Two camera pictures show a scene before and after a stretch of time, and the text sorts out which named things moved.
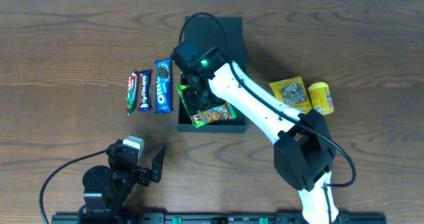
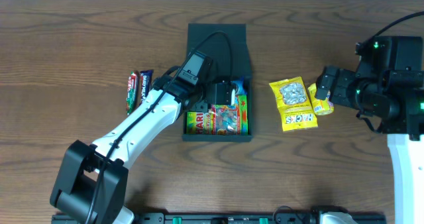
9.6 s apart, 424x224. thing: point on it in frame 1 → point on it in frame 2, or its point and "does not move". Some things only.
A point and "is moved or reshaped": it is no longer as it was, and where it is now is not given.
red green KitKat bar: (132, 92) does not move
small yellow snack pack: (321, 97) does not move
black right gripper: (201, 102) → (325, 83)
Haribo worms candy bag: (210, 115) is moved or reshaped
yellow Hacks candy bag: (291, 92) does not move
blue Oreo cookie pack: (164, 86) is moved or reshaped
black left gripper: (144, 175) → (224, 93)
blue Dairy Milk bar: (145, 81) does not move
